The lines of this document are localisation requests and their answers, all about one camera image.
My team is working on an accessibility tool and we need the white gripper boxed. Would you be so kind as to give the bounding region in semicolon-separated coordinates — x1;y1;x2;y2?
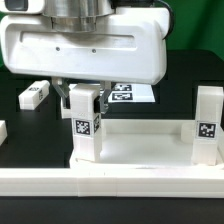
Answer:
0;8;167;114

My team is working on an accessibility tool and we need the white desk tabletop tray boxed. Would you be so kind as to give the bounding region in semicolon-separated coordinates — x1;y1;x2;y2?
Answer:
69;119;224;169

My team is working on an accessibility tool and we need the white marker base plate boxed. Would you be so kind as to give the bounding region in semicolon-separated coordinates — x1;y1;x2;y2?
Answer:
108;83;155;103

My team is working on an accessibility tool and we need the white block at left edge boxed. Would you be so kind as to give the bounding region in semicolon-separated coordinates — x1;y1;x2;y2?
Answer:
0;120;7;146

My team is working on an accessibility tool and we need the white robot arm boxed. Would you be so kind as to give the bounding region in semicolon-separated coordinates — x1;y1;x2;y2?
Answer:
0;0;170;107

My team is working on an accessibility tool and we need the white L-shaped fence wall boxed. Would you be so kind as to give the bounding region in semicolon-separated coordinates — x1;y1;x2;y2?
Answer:
0;163;224;198

